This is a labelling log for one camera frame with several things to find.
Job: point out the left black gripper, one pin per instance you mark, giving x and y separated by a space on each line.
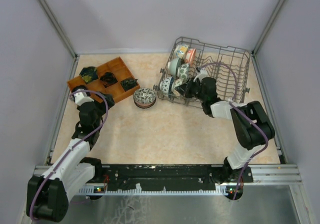
110 100

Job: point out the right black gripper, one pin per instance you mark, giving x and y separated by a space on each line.
184 89

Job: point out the orange green star bowl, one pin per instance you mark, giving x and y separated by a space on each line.
177 83

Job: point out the pink bowl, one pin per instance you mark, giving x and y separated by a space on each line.
144 103
144 95

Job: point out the blue white floral bowl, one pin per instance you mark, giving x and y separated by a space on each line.
144 106

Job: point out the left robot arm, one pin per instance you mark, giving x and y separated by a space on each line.
49 195

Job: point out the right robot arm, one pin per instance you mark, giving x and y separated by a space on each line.
252 126

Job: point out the blue dotted bowl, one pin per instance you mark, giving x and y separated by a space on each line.
166 85

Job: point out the green leaf bowl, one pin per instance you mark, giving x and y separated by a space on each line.
183 71

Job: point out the orange flower rolled cloth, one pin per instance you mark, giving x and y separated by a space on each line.
108 79

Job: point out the wooden compartment tray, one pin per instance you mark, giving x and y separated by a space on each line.
121 72

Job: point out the green leaf rolled cloth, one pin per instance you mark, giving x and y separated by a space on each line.
129 83

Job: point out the pale green bowl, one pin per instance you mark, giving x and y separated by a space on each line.
173 66

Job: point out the blue flower rolled cloth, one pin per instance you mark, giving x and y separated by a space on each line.
79 87

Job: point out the yellow flower dark cloth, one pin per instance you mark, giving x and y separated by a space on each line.
89 74

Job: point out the orange patterned bowl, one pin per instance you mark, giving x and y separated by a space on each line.
190 56

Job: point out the yellow blue patterned bowl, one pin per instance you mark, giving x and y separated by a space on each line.
181 51

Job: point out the grey wire dish rack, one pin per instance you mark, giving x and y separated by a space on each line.
227 65

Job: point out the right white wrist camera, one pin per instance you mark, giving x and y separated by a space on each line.
200 74

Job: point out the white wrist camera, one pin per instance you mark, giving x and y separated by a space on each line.
80 97
200 74

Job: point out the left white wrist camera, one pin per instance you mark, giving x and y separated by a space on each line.
80 97

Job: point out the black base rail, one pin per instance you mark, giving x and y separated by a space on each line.
167 179

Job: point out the aluminium frame rail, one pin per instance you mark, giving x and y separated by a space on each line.
275 174

